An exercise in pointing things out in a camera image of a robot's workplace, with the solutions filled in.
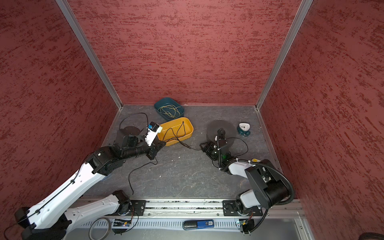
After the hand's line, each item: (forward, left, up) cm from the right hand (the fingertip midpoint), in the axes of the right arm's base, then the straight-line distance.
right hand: (200, 149), depth 90 cm
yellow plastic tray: (+13, +16, +3) cm, 21 cm away
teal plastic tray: (+44, +24, +1) cm, 50 cm away
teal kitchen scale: (+16, -32, -2) cm, 36 cm away
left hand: (-9, +18, +21) cm, 29 cm away
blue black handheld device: (-38, +5, 0) cm, 38 cm away
